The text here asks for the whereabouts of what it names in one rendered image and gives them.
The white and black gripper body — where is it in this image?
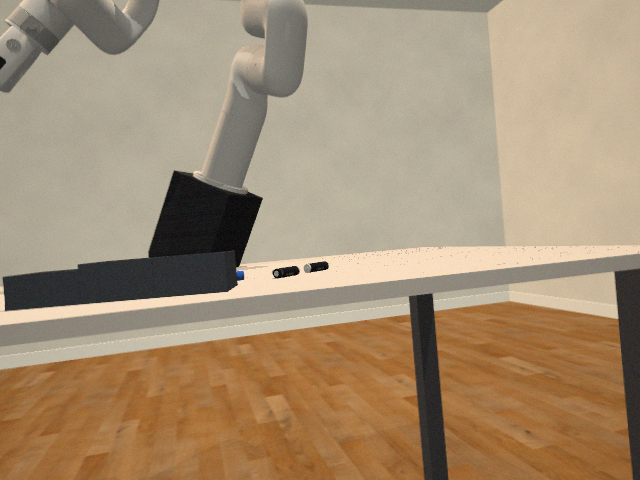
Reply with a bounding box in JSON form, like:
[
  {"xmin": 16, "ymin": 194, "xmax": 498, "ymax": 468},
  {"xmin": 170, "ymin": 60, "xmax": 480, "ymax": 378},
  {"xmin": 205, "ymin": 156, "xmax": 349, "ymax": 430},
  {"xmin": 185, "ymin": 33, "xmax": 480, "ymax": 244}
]
[{"xmin": 0, "ymin": 19, "xmax": 49, "ymax": 93}]

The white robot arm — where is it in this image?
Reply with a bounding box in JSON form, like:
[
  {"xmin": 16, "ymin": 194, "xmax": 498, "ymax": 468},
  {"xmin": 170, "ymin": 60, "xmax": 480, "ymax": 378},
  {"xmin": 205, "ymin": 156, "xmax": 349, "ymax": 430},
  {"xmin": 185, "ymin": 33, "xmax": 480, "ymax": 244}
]
[{"xmin": 7, "ymin": 0, "xmax": 308, "ymax": 194}]

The black aa battery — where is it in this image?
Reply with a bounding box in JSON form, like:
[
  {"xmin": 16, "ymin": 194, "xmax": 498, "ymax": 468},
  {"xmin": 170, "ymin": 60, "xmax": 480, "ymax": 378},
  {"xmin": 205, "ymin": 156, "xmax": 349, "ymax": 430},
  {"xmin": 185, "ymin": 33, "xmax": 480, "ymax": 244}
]
[
  {"xmin": 273, "ymin": 266, "xmax": 300, "ymax": 278},
  {"xmin": 304, "ymin": 261, "xmax": 329, "ymax": 273}
]

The dark grey rack of three bins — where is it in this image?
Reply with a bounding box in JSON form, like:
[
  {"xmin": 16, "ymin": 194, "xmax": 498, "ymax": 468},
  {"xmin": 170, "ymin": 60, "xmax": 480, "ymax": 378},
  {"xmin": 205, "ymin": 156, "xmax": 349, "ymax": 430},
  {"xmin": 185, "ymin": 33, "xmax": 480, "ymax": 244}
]
[{"xmin": 3, "ymin": 251, "xmax": 238, "ymax": 311}]

